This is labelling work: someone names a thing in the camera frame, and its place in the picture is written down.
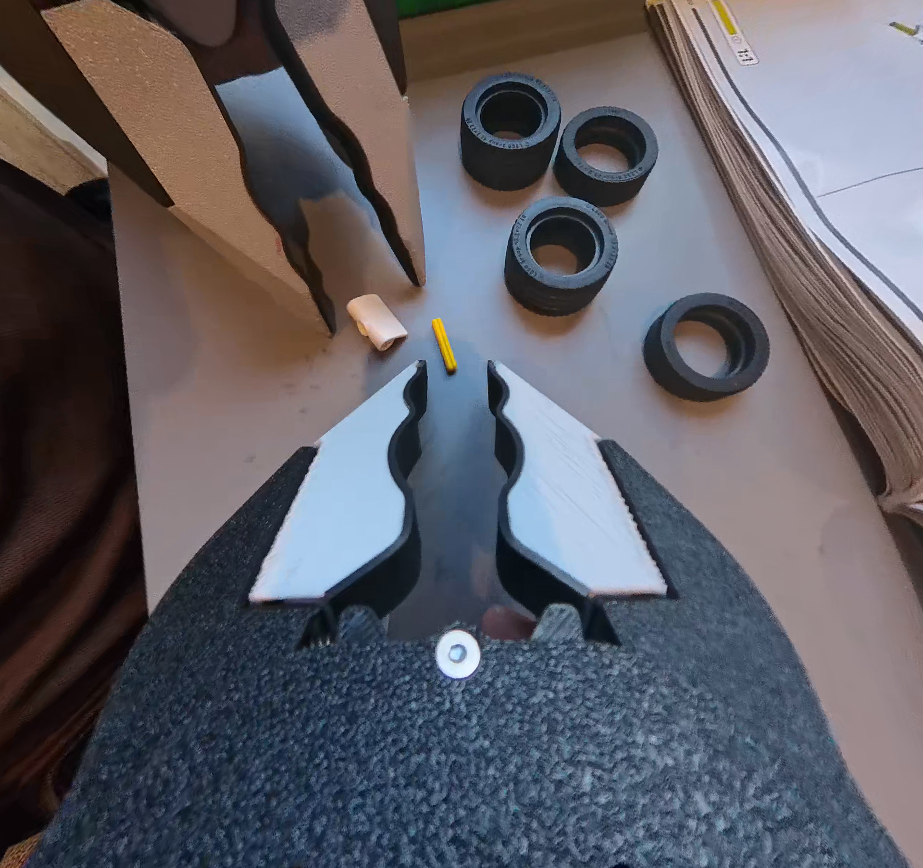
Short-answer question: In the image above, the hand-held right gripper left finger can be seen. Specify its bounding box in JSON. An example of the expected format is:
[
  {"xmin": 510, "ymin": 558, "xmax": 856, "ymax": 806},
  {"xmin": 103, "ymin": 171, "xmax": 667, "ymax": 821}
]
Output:
[{"xmin": 249, "ymin": 359, "xmax": 428, "ymax": 605}]

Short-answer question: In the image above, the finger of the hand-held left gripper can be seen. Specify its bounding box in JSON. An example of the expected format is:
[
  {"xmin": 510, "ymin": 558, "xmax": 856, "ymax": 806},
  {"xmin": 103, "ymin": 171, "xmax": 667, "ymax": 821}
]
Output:
[
  {"xmin": 42, "ymin": 0, "xmax": 338, "ymax": 337},
  {"xmin": 261, "ymin": 0, "xmax": 426, "ymax": 288}
]

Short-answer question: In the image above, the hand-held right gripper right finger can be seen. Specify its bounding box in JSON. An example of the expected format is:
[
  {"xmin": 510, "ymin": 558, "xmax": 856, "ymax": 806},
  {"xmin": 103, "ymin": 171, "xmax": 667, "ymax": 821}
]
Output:
[{"xmin": 486, "ymin": 360, "xmax": 669, "ymax": 601}]

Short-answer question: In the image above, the white brick connector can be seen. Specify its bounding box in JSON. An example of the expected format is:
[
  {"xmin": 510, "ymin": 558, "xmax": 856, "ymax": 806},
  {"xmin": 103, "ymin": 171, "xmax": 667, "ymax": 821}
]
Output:
[{"xmin": 346, "ymin": 294, "xmax": 408, "ymax": 353}]

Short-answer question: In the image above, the white instruction booklet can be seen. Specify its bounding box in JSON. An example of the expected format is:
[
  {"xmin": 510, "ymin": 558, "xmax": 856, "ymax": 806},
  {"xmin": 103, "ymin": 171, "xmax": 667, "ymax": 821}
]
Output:
[{"xmin": 645, "ymin": 0, "xmax": 923, "ymax": 523}]

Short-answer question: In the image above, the grey desk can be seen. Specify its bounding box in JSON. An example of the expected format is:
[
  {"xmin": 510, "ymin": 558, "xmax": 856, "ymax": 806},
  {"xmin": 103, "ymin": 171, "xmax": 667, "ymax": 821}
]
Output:
[{"xmin": 108, "ymin": 13, "xmax": 923, "ymax": 847}]

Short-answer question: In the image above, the black toy tyre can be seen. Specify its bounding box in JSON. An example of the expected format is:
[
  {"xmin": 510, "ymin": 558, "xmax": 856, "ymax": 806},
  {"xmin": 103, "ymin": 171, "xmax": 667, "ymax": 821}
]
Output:
[
  {"xmin": 553, "ymin": 107, "xmax": 659, "ymax": 207},
  {"xmin": 503, "ymin": 196, "xmax": 620, "ymax": 317},
  {"xmin": 642, "ymin": 293, "xmax": 771, "ymax": 402},
  {"xmin": 460, "ymin": 72, "xmax": 562, "ymax": 191}
]

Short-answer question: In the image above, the person's brown shirt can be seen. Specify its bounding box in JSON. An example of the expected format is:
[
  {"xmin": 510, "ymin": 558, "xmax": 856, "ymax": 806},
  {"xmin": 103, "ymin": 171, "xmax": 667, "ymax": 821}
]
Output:
[{"xmin": 0, "ymin": 161, "xmax": 149, "ymax": 840}]

